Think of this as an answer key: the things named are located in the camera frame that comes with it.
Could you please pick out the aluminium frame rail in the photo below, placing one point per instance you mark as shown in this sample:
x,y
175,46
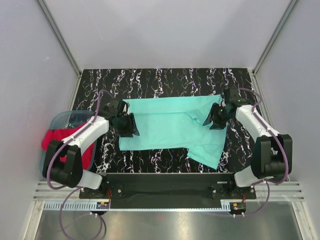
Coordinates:
x,y
287,191

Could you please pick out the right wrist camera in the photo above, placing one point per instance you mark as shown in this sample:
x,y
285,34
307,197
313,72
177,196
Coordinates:
x,y
231,97

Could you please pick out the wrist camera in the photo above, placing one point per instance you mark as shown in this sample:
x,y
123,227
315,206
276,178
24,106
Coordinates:
x,y
231,97
115,108

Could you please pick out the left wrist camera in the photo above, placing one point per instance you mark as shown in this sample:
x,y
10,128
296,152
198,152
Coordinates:
x,y
115,108

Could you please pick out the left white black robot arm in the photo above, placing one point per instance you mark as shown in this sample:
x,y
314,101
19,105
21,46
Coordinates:
x,y
63,164

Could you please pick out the white slotted cable duct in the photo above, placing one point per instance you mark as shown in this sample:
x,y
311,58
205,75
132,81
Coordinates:
x,y
97,206

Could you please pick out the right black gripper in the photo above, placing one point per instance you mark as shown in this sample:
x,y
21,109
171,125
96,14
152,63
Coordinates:
x,y
218,124

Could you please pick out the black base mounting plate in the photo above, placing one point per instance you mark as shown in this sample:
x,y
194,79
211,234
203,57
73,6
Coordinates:
x,y
213,185

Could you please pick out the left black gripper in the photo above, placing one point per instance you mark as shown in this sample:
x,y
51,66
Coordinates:
x,y
131,129

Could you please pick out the translucent blue plastic basket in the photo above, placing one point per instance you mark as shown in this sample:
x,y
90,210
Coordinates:
x,y
67,120

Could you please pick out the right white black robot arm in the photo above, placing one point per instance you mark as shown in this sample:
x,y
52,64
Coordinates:
x,y
271,159

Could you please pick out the red t shirt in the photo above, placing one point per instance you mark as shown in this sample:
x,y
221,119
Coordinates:
x,y
60,134

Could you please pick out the teal t shirt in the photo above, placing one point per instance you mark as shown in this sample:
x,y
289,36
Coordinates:
x,y
176,122

